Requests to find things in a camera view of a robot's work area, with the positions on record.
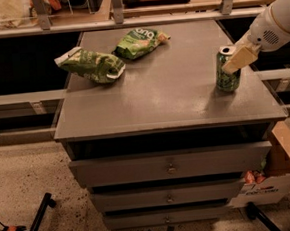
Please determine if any green rice chip bag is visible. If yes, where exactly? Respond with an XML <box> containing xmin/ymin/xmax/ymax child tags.
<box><xmin>113</xmin><ymin>28</ymin><xmax>170</xmax><ymax>60</ymax></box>

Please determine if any green soda can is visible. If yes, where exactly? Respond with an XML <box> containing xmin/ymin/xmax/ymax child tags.
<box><xmin>215</xmin><ymin>44</ymin><xmax>241</xmax><ymax>92</ymax></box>

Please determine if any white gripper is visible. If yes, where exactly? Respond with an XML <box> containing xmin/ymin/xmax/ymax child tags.
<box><xmin>222</xmin><ymin>4</ymin><xmax>290</xmax><ymax>75</ymax></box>

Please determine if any black stand leg right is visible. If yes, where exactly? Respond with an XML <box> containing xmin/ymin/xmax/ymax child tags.
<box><xmin>246</xmin><ymin>202</ymin><xmax>281</xmax><ymax>231</ymax></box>

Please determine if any green snack bag front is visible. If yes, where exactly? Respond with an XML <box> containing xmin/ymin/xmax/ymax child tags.
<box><xmin>54</xmin><ymin>46</ymin><xmax>126</xmax><ymax>84</ymax></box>

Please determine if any grey drawer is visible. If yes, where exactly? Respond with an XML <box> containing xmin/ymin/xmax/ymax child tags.
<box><xmin>90</xmin><ymin>180</ymin><xmax>244</xmax><ymax>212</ymax></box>
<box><xmin>69</xmin><ymin>141</ymin><xmax>271</xmax><ymax>187</ymax></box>
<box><xmin>103</xmin><ymin>206</ymin><xmax>230</xmax><ymax>230</ymax></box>

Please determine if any grey drawer cabinet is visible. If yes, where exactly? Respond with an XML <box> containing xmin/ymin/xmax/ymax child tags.
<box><xmin>55</xmin><ymin>21</ymin><xmax>285</xmax><ymax>218</ymax></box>

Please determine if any cardboard box with snacks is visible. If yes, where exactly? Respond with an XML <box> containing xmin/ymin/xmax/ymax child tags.
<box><xmin>229</xmin><ymin>122</ymin><xmax>290</xmax><ymax>208</ymax></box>

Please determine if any top grey drawer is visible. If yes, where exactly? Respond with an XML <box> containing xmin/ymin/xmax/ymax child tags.
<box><xmin>69</xmin><ymin>141</ymin><xmax>271</xmax><ymax>187</ymax></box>

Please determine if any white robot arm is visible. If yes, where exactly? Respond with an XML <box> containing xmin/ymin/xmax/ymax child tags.
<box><xmin>222</xmin><ymin>0</ymin><xmax>290</xmax><ymax>75</ymax></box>

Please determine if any metal railing frame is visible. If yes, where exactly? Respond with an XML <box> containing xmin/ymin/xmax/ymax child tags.
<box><xmin>0</xmin><ymin>0</ymin><xmax>274</xmax><ymax>39</ymax></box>

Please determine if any black stand leg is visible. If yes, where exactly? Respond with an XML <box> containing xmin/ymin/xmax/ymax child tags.
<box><xmin>246</xmin><ymin>202</ymin><xmax>281</xmax><ymax>231</ymax></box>
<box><xmin>30</xmin><ymin>192</ymin><xmax>57</xmax><ymax>231</ymax></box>

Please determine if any bottom grey drawer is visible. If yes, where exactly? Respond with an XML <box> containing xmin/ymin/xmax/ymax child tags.
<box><xmin>103</xmin><ymin>206</ymin><xmax>230</xmax><ymax>230</ymax></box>

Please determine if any middle grey drawer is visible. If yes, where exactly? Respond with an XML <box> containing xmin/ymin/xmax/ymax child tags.
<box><xmin>90</xmin><ymin>180</ymin><xmax>244</xmax><ymax>212</ymax></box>

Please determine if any black stand leg left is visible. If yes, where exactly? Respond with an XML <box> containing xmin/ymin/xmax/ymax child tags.
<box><xmin>30</xmin><ymin>192</ymin><xmax>57</xmax><ymax>231</ymax></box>

